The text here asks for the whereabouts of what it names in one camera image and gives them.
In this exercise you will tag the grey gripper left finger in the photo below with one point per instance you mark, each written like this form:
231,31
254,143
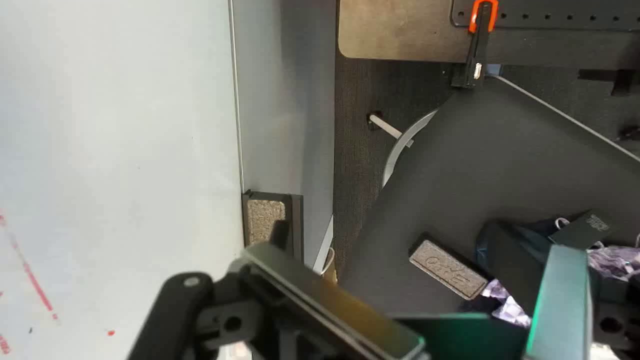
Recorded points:
332,301

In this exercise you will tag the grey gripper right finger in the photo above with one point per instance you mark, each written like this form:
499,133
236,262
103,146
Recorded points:
562,306

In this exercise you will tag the grey felt board duster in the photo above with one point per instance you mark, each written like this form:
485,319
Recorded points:
449,268

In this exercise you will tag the light brown wooden board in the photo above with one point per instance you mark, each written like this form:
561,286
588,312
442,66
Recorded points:
393,31

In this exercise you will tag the white and purple cloth pile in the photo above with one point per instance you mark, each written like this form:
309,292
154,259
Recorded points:
617,261

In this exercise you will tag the white flat strip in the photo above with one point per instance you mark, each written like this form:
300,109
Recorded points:
398,146

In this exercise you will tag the large white whiteboard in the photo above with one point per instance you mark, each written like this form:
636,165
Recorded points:
112,133

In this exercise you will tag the orange and black clamp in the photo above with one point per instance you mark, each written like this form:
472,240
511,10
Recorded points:
479,40

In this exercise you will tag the black pegboard panel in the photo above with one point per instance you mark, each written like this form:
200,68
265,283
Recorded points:
567,13

